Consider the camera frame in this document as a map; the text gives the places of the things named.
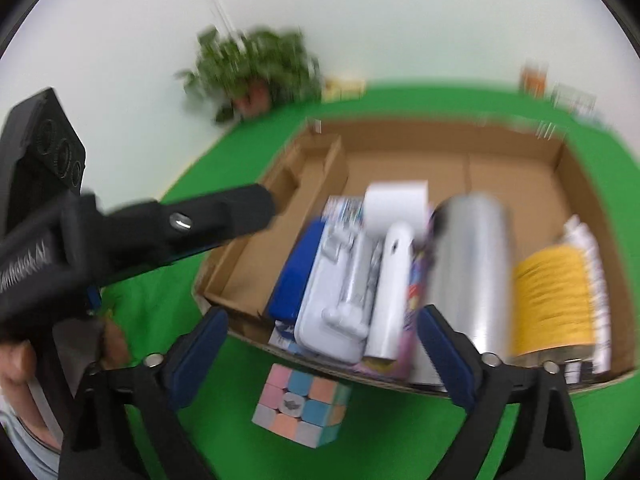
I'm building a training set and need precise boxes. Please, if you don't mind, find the white phone stand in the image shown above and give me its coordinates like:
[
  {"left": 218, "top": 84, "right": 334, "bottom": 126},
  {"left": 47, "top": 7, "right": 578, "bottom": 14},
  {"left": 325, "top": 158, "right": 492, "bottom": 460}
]
[{"left": 294, "top": 220, "right": 386, "bottom": 365}]

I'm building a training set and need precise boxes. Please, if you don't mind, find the pastel puzzle cube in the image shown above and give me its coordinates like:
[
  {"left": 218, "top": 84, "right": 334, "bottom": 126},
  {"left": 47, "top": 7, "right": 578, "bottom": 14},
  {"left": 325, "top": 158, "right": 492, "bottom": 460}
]
[{"left": 251, "top": 362, "right": 353, "bottom": 450}]

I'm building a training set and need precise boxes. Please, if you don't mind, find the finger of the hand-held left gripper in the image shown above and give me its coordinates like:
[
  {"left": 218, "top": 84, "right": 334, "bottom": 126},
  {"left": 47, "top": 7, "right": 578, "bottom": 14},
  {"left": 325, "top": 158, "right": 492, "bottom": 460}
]
[{"left": 95, "top": 183, "right": 278, "bottom": 281}]

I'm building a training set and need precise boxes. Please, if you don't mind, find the small potted plant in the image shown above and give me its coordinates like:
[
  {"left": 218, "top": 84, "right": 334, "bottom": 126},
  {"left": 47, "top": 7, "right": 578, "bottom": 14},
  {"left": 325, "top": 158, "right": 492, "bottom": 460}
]
[{"left": 175, "top": 25, "right": 323, "bottom": 123}]

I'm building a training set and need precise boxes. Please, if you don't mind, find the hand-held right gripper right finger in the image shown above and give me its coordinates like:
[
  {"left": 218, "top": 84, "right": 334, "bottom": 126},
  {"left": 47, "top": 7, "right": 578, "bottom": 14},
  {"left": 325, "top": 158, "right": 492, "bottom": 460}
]
[{"left": 417, "top": 305, "right": 586, "bottom": 480}]

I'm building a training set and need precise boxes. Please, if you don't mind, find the brown cardboard box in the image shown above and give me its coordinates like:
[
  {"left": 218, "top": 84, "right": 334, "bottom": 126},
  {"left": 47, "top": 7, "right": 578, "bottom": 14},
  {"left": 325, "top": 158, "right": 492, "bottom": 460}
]
[{"left": 192, "top": 117, "right": 632, "bottom": 401}]

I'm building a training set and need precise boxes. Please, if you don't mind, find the small orange container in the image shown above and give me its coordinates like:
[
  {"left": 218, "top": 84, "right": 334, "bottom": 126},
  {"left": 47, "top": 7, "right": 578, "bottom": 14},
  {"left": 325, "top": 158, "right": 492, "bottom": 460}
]
[{"left": 519, "top": 60, "right": 550, "bottom": 96}]

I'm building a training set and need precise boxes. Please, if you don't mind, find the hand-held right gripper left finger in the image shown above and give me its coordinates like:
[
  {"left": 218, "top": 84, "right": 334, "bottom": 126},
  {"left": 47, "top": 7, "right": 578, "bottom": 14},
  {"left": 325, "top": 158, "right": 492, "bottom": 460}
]
[{"left": 57, "top": 307, "right": 231, "bottom": 480}]

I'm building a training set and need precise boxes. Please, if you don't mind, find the small white box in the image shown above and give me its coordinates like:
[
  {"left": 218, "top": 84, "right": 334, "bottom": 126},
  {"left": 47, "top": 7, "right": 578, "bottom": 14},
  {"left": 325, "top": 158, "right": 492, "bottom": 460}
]
[{"left": 551, "top": 82, "right": 598, "bottom": 116}]

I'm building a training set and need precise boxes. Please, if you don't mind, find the silver metal can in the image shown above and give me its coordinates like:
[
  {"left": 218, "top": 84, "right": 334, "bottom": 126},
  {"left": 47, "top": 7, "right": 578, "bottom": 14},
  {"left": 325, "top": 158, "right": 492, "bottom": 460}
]
[{"left": 425, "top": 194, "right": 516, "bottom": 366}]

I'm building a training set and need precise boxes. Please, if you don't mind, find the small yellow object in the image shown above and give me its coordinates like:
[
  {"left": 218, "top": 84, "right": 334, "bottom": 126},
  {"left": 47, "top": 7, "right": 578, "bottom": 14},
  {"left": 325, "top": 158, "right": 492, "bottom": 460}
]
[{"left": 322, "top": 76, "right": 367, "bottom": 103}]

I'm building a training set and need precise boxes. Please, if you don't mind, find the person's left forearm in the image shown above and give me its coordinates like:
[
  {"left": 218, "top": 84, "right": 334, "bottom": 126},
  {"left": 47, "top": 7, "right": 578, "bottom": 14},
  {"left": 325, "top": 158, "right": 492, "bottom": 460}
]
[{"left": 0, "top": 400, "right": 61, "bottom": 476}]

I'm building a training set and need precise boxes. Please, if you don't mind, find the white handheld fan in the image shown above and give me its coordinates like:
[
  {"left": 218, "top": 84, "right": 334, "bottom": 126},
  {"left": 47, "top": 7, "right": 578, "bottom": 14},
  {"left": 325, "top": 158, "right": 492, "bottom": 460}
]
[{"left": 362, "top": 180, "right": 431, "bottom": 361}]

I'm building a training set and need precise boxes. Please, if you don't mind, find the person's left hand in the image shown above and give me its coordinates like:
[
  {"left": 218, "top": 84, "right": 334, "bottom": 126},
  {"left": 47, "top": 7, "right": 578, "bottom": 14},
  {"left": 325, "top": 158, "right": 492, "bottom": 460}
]
[{"left": 0, "top": 317, "right": 133, "bottom": 451}]

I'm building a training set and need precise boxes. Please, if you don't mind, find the yellow jar with black lid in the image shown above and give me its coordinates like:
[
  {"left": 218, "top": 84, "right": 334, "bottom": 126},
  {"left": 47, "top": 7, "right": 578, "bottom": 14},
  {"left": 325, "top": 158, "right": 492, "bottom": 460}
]
[{"left": 511, "top": 244, "right": 598, "bottom": 361}]

